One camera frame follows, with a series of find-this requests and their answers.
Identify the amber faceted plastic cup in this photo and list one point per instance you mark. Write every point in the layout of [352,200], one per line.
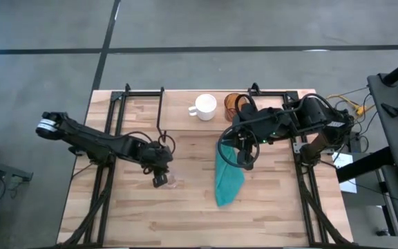
[230,103]

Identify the clear plastic mug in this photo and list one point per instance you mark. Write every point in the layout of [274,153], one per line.
[176,181]

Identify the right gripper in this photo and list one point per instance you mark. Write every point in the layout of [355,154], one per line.
[251,124]

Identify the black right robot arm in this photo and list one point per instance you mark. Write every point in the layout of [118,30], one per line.
[314,112]

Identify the white paper sheet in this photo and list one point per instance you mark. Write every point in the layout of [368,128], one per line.
[344,162]

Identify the silver metal bracket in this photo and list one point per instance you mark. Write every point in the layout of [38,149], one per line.
[298,147]

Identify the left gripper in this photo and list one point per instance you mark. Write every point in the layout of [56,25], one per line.
[157,157]

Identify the white ceramic mug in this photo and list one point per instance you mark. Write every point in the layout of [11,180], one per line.
[206,105]

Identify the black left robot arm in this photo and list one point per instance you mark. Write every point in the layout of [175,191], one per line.
[92,140]

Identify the teal microfiber cloth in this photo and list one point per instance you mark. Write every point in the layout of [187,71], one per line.
[228,183]

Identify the black desk beam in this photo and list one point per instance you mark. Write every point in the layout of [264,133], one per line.
[361,167]

